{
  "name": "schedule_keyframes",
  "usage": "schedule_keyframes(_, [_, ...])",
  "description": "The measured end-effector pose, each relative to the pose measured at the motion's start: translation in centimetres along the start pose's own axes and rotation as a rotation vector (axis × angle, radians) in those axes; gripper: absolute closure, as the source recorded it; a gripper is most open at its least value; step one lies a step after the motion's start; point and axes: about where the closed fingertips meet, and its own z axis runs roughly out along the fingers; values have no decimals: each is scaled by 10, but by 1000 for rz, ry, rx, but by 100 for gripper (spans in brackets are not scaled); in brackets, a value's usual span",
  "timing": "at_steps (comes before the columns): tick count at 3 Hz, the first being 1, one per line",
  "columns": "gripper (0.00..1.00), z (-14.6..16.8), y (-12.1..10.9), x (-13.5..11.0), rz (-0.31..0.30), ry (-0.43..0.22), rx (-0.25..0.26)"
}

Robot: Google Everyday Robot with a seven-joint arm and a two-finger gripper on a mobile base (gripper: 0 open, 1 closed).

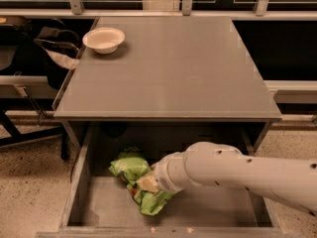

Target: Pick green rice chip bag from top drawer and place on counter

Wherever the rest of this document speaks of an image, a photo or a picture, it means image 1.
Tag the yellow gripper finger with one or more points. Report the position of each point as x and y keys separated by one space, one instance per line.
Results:
x=148 y=183

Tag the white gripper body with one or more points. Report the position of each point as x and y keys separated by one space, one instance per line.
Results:
x=163 y=177

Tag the green rice chip bag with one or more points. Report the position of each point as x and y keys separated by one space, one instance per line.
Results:
x=131 y=165

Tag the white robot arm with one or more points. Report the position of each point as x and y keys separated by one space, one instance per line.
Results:
x=287 y=181

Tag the open grey top drawer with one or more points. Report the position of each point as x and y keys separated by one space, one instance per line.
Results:
x=100 y=206

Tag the grey cabinet counter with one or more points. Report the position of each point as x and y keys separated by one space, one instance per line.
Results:
x=169 y=69

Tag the dark bag on left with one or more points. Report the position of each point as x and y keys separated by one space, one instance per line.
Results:
x=61 y=48

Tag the white paper bowl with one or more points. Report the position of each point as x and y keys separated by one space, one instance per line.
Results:
x=104 y=40

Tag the metal window railing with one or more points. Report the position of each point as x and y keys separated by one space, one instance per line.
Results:
x=238 y=10

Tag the black office chair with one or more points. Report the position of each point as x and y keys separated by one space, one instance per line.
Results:
x=24 y=82

